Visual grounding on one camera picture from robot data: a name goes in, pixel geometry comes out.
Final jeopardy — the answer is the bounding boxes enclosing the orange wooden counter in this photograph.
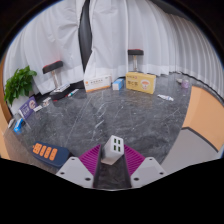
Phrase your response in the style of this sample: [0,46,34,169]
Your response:
[181,85,224,153]

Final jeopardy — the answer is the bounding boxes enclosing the small white tube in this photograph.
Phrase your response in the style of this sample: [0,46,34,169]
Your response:
[64,88,80,99]

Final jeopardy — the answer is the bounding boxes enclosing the white box orange print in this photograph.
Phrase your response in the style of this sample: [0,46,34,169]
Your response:
[83,74,113,93]

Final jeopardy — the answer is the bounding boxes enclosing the yellow printed box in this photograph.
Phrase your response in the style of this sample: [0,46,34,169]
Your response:
[125,71,157,95]

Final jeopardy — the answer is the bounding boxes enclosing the white curtain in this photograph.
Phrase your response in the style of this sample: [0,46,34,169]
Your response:
[83,0,224,98]
[2,0,91,96]

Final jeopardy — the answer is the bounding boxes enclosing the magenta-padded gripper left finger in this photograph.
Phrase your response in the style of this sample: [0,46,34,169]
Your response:
[55,143,103,189]

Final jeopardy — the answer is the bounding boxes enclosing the red-topped black stool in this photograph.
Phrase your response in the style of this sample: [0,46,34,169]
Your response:
[42,60,71,99]
[127,48,145,73]

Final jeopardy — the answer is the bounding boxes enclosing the small blue white box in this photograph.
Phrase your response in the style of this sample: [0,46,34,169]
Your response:
[111,78,126,91]

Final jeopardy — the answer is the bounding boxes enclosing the blue power strip orange sockets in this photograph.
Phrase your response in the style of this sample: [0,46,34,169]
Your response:
[31,142,71,169]

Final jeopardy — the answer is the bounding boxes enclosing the purple printed box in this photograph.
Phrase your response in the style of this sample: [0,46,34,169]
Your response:
[18,96,38,120]

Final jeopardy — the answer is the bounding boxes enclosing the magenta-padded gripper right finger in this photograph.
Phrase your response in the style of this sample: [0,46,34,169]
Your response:
[123,144,168,188]

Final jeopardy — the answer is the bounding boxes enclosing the small printed card packet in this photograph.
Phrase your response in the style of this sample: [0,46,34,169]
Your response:
[42,96,53,108]

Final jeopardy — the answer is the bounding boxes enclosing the stack of white packets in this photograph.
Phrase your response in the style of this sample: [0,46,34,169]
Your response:
[49,83,71,96]

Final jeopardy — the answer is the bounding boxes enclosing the small purple cup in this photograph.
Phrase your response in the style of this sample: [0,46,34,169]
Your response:
[180,78,190,90]

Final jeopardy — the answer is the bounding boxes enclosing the white block charger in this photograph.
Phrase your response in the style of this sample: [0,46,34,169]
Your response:
[100,134,125,166]

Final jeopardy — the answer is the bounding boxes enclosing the green potted plant white pot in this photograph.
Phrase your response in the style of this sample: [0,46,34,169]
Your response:
[3,65,38,116]

